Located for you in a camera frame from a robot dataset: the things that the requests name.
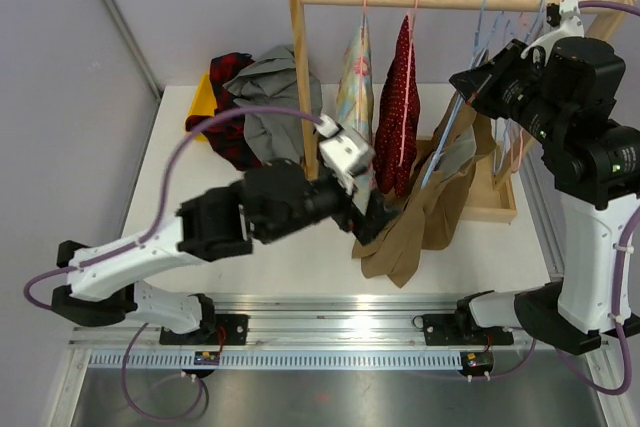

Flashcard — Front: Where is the grey skirt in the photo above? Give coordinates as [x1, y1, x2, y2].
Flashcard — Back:
[222, 44, 324, 168]

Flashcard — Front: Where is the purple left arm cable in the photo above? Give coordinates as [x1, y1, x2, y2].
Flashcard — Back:
[23, 107, 331, 418]

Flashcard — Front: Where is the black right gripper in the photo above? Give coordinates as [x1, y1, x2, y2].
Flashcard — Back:
[453, 40, 568, 149]

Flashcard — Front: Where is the pastel floral skirt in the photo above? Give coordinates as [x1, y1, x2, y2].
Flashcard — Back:
[335, 14, 379, 211]

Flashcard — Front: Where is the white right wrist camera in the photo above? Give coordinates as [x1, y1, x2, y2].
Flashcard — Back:
[520, 0, 585, 63]

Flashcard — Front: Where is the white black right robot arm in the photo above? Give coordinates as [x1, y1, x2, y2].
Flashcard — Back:
[450, 37, 639, 355]

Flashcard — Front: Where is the red white polka-dot skirt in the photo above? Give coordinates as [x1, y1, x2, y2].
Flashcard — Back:
[373, 14, 421, 197]

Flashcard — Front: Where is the pink wire hanger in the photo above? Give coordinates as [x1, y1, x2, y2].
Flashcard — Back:
[397, 0, 421, 168]
[509, 0, 548, 173]
[354, 0, 371, 140]

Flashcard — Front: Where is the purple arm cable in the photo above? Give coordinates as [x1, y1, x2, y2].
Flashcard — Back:
[529, 0, 640, 394]
[23, 107, 331, 418]

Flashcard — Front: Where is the tan brown skirt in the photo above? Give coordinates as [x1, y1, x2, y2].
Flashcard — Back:
[352, 104, 496, 288]

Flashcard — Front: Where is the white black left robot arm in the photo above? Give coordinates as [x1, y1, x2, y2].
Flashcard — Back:
[51, 159, 399, 345]

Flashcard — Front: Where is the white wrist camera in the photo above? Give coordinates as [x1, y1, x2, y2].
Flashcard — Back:
[316, 114, 374, 195]
[520, 0, 585, 63]

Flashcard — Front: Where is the blue wire hanger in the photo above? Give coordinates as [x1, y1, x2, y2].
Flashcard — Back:
[492, 0, 546, 174]
[421, 0, 503, 187]

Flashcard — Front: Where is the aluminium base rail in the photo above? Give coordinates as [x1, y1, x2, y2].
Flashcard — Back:
[69, 291, 614, 372]

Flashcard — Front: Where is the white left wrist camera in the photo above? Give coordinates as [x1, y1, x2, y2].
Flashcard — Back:
[316, 114, 374, 195]

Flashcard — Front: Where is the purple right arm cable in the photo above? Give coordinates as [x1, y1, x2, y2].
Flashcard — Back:
[529, 0, 640, 394]

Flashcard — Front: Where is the red black plaid skirt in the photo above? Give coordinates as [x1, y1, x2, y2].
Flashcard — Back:
[185, 51, 264, 172]

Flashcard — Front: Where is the wooden clothes rack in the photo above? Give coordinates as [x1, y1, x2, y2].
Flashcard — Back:
[289, 0, 638, 224]

